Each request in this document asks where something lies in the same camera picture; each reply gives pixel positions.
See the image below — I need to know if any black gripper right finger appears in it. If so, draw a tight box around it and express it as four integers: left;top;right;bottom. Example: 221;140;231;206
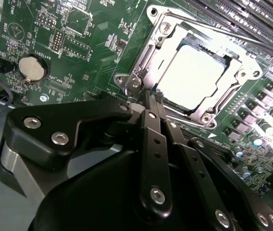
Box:
155;92;273;231

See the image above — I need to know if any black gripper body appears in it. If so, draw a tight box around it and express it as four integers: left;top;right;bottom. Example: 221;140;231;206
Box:
27;148;257;231

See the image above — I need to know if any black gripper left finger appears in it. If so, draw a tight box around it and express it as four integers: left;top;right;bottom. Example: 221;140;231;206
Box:
0;90;173;219

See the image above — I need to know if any silver CPU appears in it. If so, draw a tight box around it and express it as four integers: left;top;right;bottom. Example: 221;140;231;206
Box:
152;36;232;113

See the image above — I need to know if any metal socket cover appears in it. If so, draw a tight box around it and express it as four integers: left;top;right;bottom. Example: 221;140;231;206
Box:
126;20;260;126

